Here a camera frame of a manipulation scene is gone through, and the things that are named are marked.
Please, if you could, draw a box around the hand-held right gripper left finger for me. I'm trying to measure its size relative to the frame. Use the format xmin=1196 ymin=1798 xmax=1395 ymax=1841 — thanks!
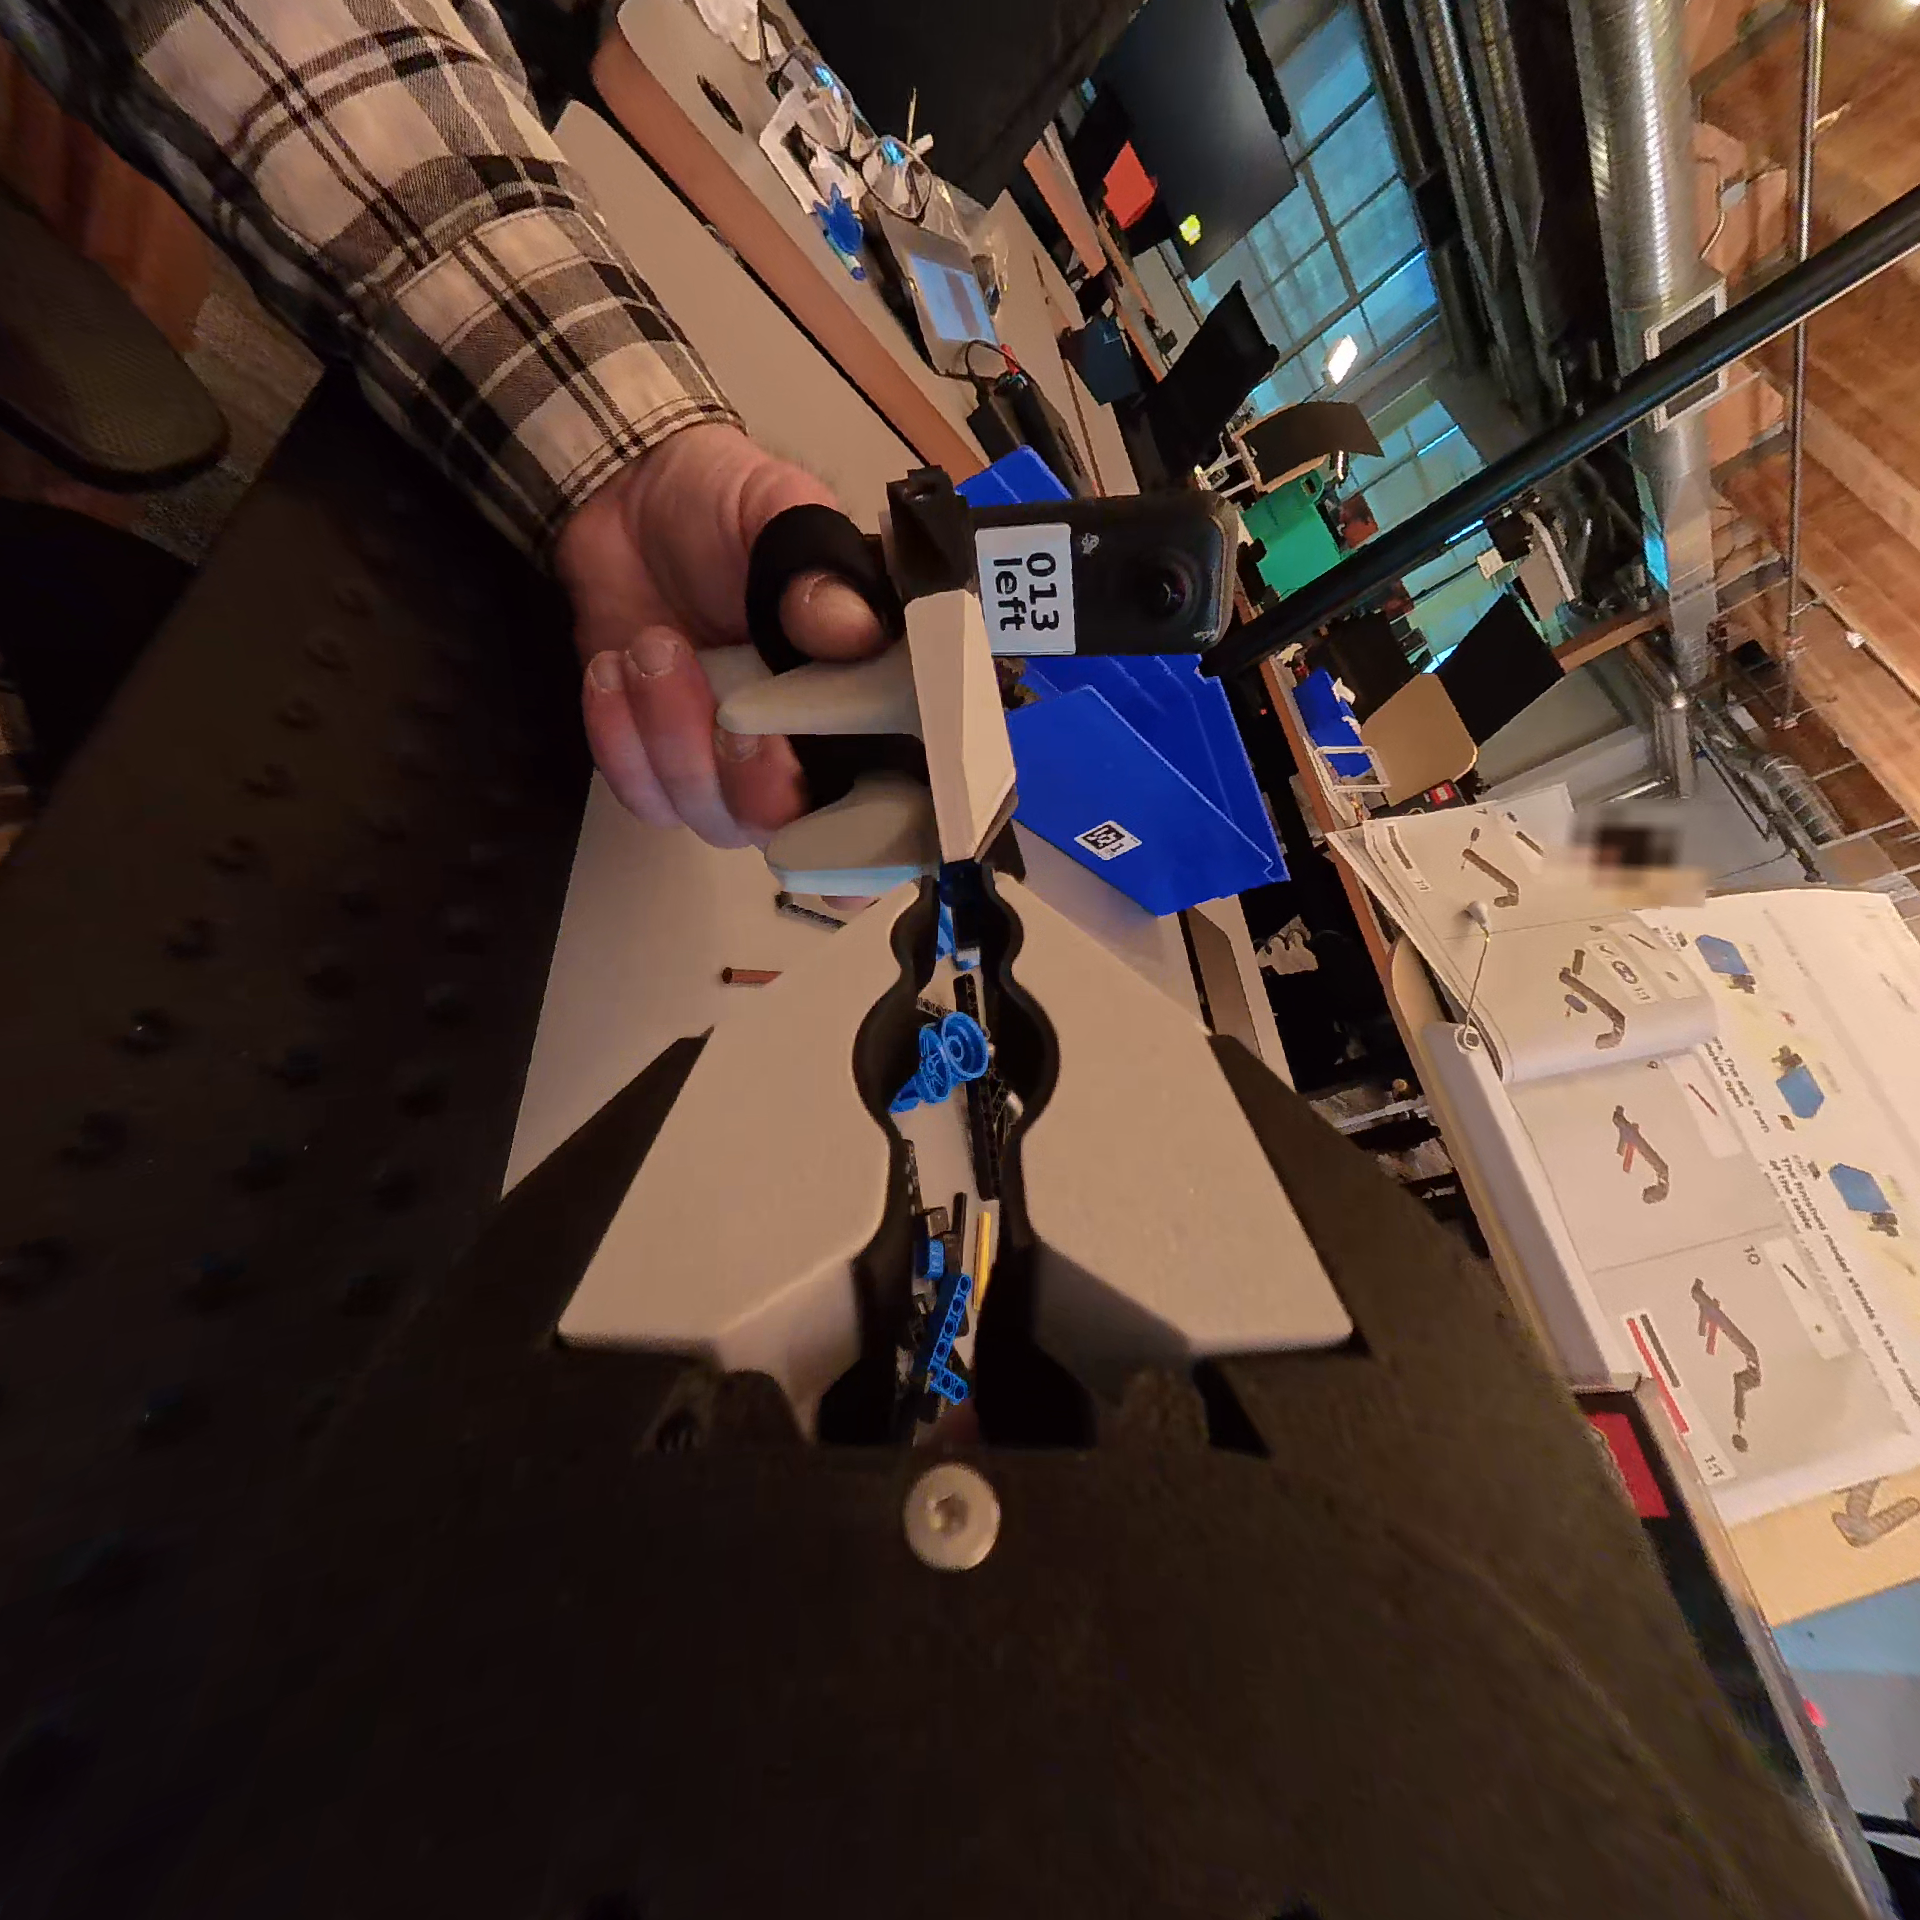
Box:
xmin=555 ymin=878 xmax=936 ymax=1445

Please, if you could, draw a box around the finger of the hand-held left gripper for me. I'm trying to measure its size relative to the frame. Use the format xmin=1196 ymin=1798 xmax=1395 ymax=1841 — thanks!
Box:
xmin=902 ymin=588 xmax=1025 ymax=868

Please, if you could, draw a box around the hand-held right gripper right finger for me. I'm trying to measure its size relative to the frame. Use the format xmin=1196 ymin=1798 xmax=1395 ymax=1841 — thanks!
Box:
xmin=977 ymin=873 xmax=1355 ymax=1445

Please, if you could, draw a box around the person's left forearm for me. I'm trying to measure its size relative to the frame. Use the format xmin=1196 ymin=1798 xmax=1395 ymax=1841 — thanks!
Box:
xmin=90 ymin=0 xmax=748 ymax=569

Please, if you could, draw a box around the person's left hand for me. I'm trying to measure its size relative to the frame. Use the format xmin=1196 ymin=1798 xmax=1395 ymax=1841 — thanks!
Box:
xmin=552 ymin=423 xmax=906 ymax=852

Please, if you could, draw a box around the green board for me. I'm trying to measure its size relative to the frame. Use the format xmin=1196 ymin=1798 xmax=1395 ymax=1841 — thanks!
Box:
xmin=1240 ymin=478 xmax=1346 ymax=599

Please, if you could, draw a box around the blue plastic bin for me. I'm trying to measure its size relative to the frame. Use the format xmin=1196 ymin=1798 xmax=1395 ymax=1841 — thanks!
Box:
xmin=958 ymin=445 xmax=1291 ymax=921
xmin=1290 ymin=662 xmax=1377 ymax=784

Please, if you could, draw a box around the blue spoked toy wheel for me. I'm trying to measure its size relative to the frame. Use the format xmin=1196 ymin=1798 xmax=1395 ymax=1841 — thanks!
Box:
xmin=888 ymin=1007 xmax=996 ymax=1116

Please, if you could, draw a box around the blue angled beam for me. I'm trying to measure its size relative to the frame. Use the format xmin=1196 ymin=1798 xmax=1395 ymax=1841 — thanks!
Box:
xmin=914 ymin=1267 xmax=977 ymax=1407

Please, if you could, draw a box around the small grey tablet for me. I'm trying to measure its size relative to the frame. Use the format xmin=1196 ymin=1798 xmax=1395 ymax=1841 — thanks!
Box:
xmin=882 ymin=221 xmax=1008 ymax=380

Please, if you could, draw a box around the white booklet stand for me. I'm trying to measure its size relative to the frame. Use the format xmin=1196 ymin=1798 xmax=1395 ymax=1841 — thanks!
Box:
xmin=1387 ymin=937 xmax=1643 ymax=1396

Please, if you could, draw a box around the large paned window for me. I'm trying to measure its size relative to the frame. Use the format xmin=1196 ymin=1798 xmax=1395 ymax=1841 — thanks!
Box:
xmin=1185 ymin=0 xmax=1502 ymax=496

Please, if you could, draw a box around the black dimpled pad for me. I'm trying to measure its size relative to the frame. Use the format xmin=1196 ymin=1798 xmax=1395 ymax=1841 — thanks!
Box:
xmin=0 ymin=374 xmax=601 ymax=1501

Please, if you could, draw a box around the instruction booklet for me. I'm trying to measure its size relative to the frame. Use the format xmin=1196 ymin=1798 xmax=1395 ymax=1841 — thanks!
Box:
xmin=1329 ymin=784 xmax=1920 ymax=1532

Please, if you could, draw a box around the black toy set box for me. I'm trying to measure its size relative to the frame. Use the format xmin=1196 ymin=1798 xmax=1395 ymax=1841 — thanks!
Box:
xmin=1575 ymin=1372 xmax=1907 ymax=1920

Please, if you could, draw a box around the dark chair seat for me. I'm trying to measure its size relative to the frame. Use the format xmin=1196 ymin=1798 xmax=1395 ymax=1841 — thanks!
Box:
xmin=0 ymin=195 xmax=232 ymax=491

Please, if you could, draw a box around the black wall screen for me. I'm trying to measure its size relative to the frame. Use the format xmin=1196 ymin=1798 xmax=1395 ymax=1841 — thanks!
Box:
xmin=1095 ymin=0 xmax=1298 ymax=279

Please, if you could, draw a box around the black metal post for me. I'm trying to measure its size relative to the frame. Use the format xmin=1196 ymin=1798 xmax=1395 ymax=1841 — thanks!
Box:
xmin=1199 ymin=182 xmax=1920 ymax=680

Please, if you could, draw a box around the silver air duct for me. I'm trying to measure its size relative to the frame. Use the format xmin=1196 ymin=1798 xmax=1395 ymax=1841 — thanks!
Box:
xmin=1569 ymin=0 xmax=1731 ymax=692

